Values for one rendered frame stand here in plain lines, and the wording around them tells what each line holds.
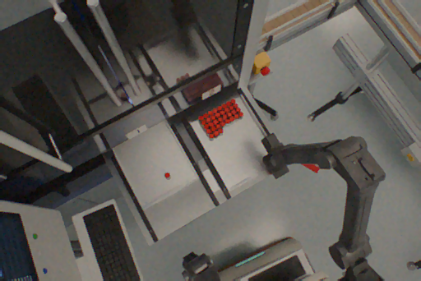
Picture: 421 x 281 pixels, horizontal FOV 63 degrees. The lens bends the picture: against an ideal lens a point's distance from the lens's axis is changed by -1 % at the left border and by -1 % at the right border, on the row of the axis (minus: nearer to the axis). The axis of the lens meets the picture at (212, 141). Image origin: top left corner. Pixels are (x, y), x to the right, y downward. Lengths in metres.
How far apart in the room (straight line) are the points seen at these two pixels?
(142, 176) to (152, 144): 0.14
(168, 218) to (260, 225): 1.01
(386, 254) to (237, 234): 0.97
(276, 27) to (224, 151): 0.63
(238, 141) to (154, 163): 0.37
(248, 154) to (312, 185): 1.03
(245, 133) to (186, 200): 0.38
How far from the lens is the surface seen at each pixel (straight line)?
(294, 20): 1.70
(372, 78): 2.19
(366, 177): 0.87
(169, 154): 1.50
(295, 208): 2.42
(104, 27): 0.71
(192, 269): 0.97
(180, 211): 1.47
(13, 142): 0.94
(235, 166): 1.49
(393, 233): 2.64
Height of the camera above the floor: 2.34
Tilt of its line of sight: 75 degrees down
